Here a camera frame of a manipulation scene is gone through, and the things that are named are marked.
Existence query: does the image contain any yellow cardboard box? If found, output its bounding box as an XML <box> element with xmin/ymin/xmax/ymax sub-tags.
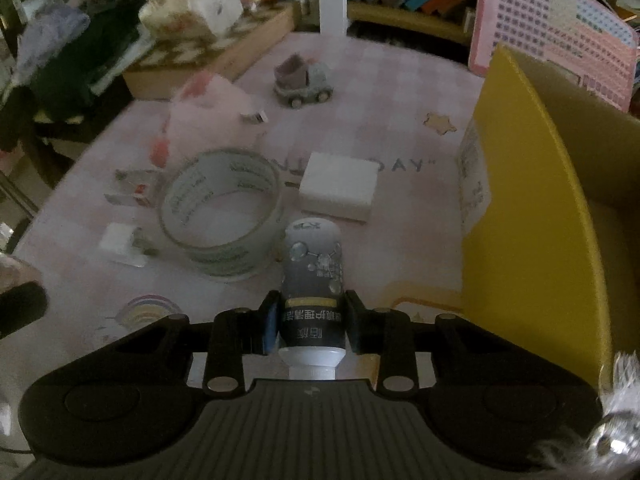
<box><xmin>458</xmin><ymin>46</ymin><xmax>639</xmax><ymax>386</ymax></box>

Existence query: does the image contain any pink perforated board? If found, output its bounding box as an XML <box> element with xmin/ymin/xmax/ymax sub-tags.
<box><xmin>469</xmin><ymin>0</ymin><xmax>639</xmax><ymax>112</ymax></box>

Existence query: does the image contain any tissue pack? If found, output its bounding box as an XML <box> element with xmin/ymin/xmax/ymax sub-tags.
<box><xmin>139</xmin><ymin>0</ymin><xmax>244</xmax><ymax>40</ymax></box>

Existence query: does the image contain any small orange white box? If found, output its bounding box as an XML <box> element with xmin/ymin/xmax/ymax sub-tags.
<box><xmin>104</xmin><ymin>169</ymin><xmax>165</xmax><ymax>208</ymax></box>

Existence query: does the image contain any small toy truck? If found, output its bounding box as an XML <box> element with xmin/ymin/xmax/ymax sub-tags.
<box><xmin>273</xmin><ymin>54</ymin><xmax>334</xmax><ymax>110</ymax></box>

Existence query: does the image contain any pink paw plush toy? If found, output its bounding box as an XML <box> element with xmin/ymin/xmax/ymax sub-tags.
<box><xmin>150</xmin><ymin>70</ymin><xmax>268</xmax><ymax>170</ymax></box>

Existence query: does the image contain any wooden chess board box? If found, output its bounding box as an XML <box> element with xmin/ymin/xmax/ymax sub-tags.
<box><xmin>122</xmin><ymin>0</ymin><xmax>302</xmax><ymax>101</ymax></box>

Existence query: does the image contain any pile of dark clothes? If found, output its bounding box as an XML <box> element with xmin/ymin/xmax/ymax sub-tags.
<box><xmin>1</xmin><ymin>0</ymin><xmax>143</xmax><ymax>152</ymax></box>

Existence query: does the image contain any white square adapter block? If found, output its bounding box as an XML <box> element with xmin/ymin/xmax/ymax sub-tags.
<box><xmin>299</xmin><ymin>152</ymin><xmax>378</xmax><ymax>222</ymax></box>

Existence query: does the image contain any grey spray bottle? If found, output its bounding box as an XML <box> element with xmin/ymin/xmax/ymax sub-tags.
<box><xmin>279</xmin><ymin>218</ymin><xmax>346</xmax><ymax>380</ymax></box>

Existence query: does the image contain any clear packing tape roll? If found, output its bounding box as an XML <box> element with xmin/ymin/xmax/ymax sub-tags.
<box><xmin>157</xmin><ymin>148</ymin><xmax>284</xmax><ymax>282</ymax></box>

